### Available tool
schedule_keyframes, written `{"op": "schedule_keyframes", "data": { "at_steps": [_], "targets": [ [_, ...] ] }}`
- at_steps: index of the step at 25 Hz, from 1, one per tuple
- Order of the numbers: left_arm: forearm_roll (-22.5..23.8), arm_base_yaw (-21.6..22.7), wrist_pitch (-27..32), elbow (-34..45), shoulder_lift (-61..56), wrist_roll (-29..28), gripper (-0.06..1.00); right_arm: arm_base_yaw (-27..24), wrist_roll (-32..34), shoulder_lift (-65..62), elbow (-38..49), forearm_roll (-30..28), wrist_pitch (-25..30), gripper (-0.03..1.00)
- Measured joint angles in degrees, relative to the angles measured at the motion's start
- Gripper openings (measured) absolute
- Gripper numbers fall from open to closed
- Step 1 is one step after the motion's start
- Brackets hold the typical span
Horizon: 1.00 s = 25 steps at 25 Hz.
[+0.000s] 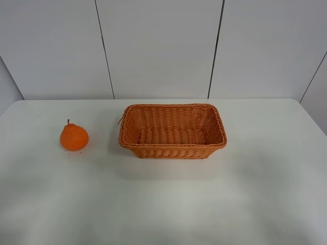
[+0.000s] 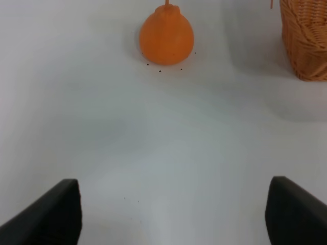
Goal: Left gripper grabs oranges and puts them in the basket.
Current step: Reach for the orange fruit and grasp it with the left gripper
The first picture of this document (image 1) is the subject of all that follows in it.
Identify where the orange fruit with stem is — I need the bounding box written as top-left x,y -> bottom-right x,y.
59,119 -> 89,151

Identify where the orange woven wicker basket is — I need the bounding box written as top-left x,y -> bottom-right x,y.
119,104 -> 227,159

